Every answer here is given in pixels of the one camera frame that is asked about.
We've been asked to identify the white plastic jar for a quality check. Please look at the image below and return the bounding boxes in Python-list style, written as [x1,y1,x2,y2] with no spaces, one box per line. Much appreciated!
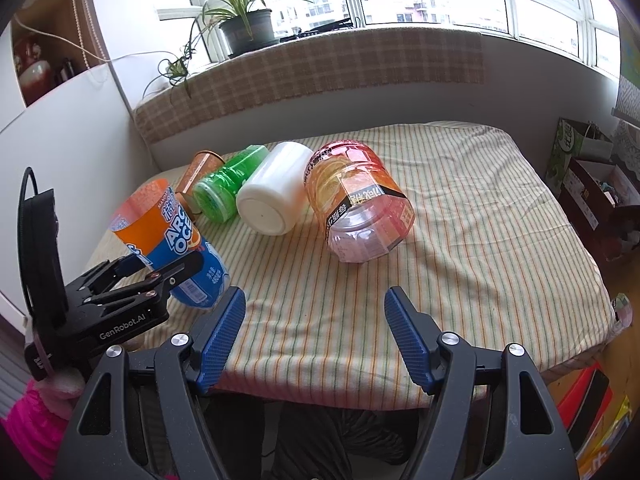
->
[236,141,314,236]

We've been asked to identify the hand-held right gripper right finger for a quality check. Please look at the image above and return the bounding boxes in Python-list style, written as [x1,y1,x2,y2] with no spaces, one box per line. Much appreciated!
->
[384,286,581,480]

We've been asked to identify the orange and blue cup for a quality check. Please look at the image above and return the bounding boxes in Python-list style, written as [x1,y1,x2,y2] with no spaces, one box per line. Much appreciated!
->
[109,178,232,309]

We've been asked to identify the wooden shelf cabinet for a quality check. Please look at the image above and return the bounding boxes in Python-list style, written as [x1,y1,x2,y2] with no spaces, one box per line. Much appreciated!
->
[0,0,109,109]

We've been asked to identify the pink transparent plastic jar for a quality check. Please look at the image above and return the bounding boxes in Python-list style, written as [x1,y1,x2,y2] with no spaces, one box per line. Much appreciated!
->
[304,141,417,265]

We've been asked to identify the small pink object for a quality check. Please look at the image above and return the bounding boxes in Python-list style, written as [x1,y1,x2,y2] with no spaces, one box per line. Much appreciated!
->
[612,292,634,334]

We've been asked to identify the red and yellow boxes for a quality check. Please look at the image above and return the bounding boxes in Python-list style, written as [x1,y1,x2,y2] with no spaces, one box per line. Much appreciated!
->
[554,360,634,480]

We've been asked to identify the red and white jar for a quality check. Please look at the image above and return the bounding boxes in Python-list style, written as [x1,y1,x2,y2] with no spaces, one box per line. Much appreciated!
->
[15,35,54,104]

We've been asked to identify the white cable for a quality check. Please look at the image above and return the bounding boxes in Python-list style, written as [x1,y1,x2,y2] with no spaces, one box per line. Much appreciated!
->
[12,12,168,98]

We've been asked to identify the green carton box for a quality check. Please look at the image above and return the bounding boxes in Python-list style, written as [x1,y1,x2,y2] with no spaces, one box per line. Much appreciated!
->
[545,117,614,197]

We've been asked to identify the dark red cardboard box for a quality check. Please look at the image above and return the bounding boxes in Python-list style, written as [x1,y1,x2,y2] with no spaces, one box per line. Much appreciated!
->
[557,157,640,262]

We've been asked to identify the plaid windowsill cloth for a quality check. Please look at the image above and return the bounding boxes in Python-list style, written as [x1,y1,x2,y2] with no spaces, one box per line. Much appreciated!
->
[132,26,486,149]

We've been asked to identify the green plastic bottle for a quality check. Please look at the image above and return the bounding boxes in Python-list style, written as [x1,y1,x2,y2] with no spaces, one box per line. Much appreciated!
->
[192,144,271,224]

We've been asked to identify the potted spider plant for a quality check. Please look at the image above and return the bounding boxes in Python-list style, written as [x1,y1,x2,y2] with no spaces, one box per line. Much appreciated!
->
[142,0,313,101]

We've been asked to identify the person's left forearm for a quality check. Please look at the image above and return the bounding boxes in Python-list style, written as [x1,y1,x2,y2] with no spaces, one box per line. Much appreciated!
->
[0,350,87,480]

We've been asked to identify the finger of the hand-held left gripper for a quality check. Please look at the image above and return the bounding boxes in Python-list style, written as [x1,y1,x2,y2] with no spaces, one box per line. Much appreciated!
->
[82,250,206,309]
[67,254,151,293]

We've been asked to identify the beaded blind cord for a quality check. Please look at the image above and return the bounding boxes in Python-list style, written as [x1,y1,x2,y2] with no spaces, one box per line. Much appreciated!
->
[70,0,95,69]

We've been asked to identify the brown paper cup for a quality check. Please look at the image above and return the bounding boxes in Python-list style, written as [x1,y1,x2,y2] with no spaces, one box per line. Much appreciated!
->
[174,150,229,221]

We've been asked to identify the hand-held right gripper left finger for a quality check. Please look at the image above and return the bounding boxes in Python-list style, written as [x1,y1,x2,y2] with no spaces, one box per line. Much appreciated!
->
[54,286,247,480]

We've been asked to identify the striped table cloth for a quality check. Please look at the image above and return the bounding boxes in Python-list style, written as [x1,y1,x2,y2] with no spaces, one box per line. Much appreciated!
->
[82,121,617,411]

